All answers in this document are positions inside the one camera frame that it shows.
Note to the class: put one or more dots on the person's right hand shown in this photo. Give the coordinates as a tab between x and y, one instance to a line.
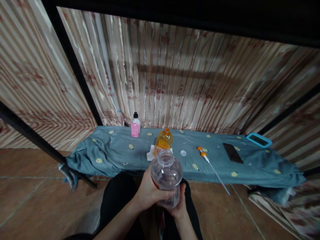
179	205

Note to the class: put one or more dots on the person's left hand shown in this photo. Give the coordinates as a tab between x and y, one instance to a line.
147	190

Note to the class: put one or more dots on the clear plastic bottle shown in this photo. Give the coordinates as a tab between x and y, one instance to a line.
166	178

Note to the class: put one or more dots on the white tissue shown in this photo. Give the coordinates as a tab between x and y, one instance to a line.
150	153

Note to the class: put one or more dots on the blue patterned cloth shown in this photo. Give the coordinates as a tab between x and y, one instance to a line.
120	155

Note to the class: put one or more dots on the orange and white pump tube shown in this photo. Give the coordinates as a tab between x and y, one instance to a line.
212	167

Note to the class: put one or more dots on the orange liquid bottle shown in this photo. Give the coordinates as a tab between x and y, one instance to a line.
163	141

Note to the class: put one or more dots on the white bottle cap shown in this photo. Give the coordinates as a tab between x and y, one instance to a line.
183	153

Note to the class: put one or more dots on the pink pump bottle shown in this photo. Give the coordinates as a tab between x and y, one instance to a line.
135	126

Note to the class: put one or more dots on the black smartphone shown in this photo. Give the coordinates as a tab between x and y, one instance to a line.
232	153

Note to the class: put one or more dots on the blue framed device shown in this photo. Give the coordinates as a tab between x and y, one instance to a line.
259	140

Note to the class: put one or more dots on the striped beige curtain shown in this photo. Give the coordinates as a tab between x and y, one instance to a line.
175	80

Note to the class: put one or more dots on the black metal frame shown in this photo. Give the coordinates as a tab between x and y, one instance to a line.
72	65

